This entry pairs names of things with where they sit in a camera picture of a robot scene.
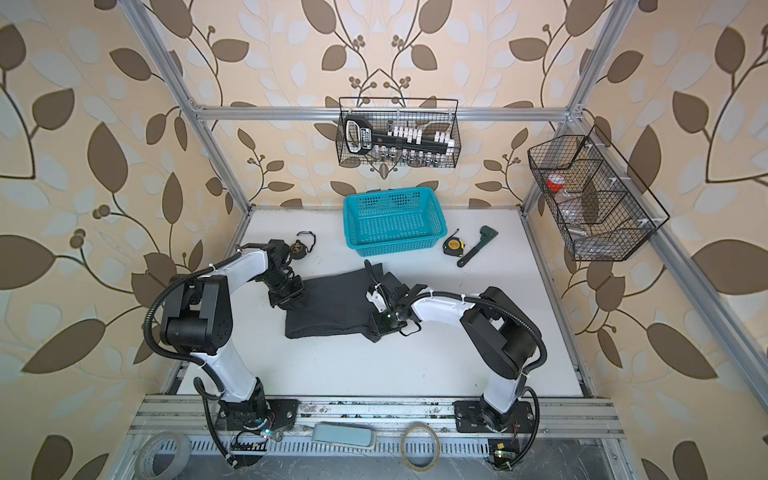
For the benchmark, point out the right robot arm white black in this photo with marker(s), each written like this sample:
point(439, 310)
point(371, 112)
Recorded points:
point(507, 341)

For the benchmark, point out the red white small container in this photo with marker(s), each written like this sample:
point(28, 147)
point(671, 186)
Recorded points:
point(555, 182)

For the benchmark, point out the yellow black tape measure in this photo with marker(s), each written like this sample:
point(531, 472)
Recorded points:
point(453, 245)

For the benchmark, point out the black wire basket right wall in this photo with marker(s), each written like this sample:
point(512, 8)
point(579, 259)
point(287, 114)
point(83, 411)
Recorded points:
point(605, 212)

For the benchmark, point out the black wire basket wall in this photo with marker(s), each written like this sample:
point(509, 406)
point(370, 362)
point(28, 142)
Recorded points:
point(605, 212)
point(436, 114)

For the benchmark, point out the teal plastic basket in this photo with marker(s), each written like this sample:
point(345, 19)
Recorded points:
point(393, 221)

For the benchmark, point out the dark grey trousers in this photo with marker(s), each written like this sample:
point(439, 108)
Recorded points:
point(337, 305)

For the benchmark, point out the clear tape roll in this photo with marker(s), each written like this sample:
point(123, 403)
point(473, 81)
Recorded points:
point(163, 456)

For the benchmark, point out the grey foot pedal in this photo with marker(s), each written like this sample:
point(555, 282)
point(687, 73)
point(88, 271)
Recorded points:
point(344, 435)

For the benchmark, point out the dark green pipe wrench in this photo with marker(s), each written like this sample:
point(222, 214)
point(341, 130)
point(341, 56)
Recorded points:
point(487, 234)

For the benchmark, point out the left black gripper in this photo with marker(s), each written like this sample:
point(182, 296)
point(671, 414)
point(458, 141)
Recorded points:
point(299, 287)

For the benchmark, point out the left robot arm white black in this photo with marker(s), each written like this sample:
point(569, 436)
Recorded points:
point(198, 324)

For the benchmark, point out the black wire basket back wall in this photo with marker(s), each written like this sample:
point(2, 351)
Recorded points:
point(436, 114)

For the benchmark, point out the socket wrench set black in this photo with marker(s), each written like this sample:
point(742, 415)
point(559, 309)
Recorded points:
point(361, 137)

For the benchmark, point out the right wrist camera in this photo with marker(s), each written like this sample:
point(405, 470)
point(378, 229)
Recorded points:
point(374, 296)

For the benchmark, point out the aluminium frame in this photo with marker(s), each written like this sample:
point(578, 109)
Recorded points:
point(641, 128)

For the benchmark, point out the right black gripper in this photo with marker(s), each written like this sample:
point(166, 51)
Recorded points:
point(380, 327)

